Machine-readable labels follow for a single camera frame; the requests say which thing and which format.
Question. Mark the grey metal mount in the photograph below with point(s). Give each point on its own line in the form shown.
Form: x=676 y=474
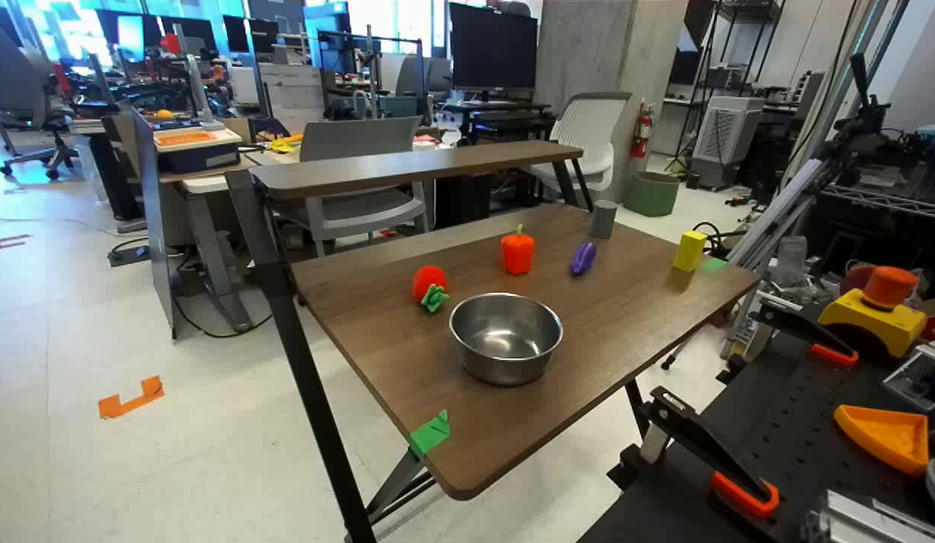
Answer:
x=786 y=276

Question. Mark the orange triangular plastic piece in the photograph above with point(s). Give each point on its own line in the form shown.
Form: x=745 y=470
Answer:
x=884 y=435

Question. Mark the red toy tomato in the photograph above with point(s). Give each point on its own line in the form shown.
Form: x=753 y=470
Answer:
x=425 y=281

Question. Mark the yellow block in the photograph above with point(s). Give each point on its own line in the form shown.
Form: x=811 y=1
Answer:
x=690 y=252

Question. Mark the black perforated mounting board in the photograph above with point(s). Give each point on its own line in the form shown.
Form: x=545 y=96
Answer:
x=788 y=424

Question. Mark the aluminium extrusion bar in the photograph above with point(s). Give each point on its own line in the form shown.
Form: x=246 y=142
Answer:
x=860 y=522

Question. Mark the grey swivel chair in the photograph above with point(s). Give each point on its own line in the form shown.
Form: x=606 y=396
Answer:
x=17 y=93

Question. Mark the red fire extinguisher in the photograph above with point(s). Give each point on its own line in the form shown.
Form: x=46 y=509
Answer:
x=639 y=130

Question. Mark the white chair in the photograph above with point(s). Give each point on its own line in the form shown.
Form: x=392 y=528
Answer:
x=590 y=130

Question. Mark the small grey block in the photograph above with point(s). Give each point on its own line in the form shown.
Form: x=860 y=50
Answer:
x=600 y=222

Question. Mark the silver metal bowl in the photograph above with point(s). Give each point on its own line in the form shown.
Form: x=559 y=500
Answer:
x=505 y=335

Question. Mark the white air unit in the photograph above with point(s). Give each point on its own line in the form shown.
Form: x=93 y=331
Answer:
x=726 y=139

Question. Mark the black monitor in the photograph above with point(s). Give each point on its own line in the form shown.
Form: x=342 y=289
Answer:
x=493 y=46

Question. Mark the grey office chair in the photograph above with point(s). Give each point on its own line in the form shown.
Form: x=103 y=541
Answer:
x=365 y=212

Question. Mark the orange toy pepper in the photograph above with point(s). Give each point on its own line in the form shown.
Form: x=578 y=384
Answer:
x=516 y=252

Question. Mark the box with orange lid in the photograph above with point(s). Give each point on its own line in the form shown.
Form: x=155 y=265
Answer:
x=198 y=148

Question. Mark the narrow wooden bench desk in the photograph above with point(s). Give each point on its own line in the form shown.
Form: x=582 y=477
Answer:
x=408 y=168

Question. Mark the purple toy eggplant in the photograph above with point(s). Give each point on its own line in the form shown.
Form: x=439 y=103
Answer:
x=582 y=258

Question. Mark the green bin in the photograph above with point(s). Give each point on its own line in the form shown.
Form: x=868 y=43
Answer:
x=649 y=196

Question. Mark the yellow emergency stop box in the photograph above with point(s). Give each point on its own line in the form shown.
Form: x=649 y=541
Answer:
x=876 y=308

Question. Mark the grey desk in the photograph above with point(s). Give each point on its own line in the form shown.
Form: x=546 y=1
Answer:
x=155 y=222

